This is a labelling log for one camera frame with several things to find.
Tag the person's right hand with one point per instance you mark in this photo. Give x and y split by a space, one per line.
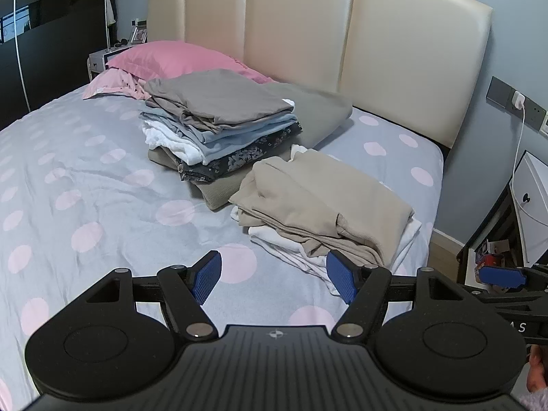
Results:
537 372

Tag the taupe folded garment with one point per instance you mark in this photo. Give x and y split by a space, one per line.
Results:
214 98

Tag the black wardrobe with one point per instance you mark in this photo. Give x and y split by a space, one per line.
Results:
55 43

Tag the photo frame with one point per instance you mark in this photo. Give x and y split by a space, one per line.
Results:
139 35

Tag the grey-green folded blanket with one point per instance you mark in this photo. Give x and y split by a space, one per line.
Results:
317 111

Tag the grey wall socket panel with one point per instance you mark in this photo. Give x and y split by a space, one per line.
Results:
498 90

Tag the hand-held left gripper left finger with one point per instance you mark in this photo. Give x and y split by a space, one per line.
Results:
206 276

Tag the white charger plug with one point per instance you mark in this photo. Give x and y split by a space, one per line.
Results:
519 100

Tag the white bedside table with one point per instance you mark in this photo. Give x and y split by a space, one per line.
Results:
100 60

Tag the white drawer cabinet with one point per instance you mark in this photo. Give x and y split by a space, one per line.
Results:
533 205

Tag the white folded cloth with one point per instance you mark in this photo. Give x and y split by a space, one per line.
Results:
291 248

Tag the beige ribbed shirt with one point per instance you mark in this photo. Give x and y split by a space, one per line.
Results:
317 197

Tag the cream padded headboard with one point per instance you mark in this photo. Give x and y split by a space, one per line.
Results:
385 60

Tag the bed with polka-dot duvet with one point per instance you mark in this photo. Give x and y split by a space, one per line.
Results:
85 171

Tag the black shelf unit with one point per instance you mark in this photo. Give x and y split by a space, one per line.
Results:
492 222

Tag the olive folded garment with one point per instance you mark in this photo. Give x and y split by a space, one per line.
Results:
218 188

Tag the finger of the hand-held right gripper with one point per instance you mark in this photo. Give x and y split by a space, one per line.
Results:
503 276

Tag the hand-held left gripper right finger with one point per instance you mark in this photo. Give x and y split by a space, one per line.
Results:
342 276

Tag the red small box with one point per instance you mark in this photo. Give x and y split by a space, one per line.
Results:
492 260

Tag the dark floral folded garment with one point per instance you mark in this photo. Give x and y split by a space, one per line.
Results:
239 158

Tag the white folded garment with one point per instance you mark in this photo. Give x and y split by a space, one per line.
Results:
171 141

